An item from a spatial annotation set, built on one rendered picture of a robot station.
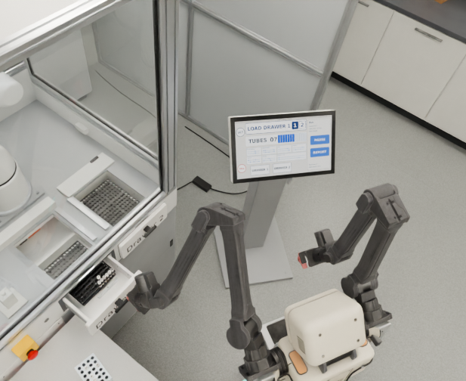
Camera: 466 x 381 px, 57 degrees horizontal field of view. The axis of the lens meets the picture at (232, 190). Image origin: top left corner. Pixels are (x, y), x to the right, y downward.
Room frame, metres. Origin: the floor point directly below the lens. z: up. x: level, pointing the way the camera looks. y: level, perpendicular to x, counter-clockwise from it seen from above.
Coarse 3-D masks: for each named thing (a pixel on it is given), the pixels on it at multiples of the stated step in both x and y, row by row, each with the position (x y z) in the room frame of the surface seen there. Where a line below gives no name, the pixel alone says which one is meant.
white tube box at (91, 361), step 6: (84, 360) 0.38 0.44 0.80; (90, 360) 0.38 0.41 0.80; (96, 360) 0.38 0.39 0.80; (78, 366) 0.35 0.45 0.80; (84, 366) 0.36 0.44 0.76; (90, 366) 0.36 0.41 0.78; (96, 366) 0.36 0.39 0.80; (102, 366) 0.37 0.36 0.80; (78, 372) 0.33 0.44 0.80; (84, 372) 0.33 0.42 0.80; (90, 372) 0.34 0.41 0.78; (96, 372) 0.34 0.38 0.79; (102, 372) 0.35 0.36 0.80; (84, 378) 0.31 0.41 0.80; (90, 378) 0.32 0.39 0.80; (96, 378) 0.32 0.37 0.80; (102, 378) 0.33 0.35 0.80; (108, 378) 0.33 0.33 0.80
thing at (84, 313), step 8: (112, 264) 0.76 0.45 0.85; (120, 264) 0.75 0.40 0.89; (120, 272) 0.74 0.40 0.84; (128, 272) 0.72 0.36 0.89; (112, 280) 0.70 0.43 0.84; (120, 280) 0.70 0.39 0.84; (104, 288) 0.66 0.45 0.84; (112, 288) 0.66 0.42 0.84; (72, 296) 0.60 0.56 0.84; (96, 296) 0.62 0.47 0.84; (104, 296) 0.62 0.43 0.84; (72, 304) 0.55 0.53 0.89; (80, 304) 0.57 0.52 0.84; (88, 304) 0.58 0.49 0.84; (96, 304) 0.58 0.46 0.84; (104, 304) 0.59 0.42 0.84; (80, 312) 0.52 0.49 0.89; (88, 312) 0.55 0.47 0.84; (96, 312) 0.55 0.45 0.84; (88, 320) 0.50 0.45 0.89
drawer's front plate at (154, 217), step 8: (160, 208) 1.04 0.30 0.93; (152, 216) 0.99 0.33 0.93; (160, 216) 1.03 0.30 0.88; (144, 224) 0.94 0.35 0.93; (152, 224) 0.98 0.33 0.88; (136, 232) 0.89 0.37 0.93; (144, 232) 0.93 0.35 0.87; (128, 240) 0.85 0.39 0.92; (136, 240) 0.88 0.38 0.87; (120, 248) 0.81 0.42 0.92; (128, 248) 0.84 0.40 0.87
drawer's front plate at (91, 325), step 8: (136, 272) 0.71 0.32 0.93; (128, 280) 0.67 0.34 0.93; (120, 288) 0.63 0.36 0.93; (128, 288) 0.65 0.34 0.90; (112, 296) 0.60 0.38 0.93; (120, 296) 0.61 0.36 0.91; (112, 304) 0.57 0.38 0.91; (104, 312) 0.53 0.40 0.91; (96, 320) 0.50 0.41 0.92; (88, 328) 0.46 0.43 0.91; (96, 328) 0.49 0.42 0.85
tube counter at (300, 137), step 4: (300, 132) 1.47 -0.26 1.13; (304, 132) 1.48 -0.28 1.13; (272, 136) 1.42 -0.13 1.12; (276, 136) 1.43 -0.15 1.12; (280, 136) 1.43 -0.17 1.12; (284, 136) 1.44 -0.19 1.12; (288, 136) 1.44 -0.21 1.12; (292, 136) 1.45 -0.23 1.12; (296, 136) 1.46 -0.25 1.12; (300, 136) 1.46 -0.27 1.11; (304, 136) 1.47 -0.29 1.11; (272, 140) 1.41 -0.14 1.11; (276, 140) 1.42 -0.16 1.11; (280, 140) 1.42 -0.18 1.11; (284, 140) 1.43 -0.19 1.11; (288, 140) 1.43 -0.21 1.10; (292, 140) 1.44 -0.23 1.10; (296, 140) 1.45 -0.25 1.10; (300, 140) 1.45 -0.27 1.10; (304, 140) 1.46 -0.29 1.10
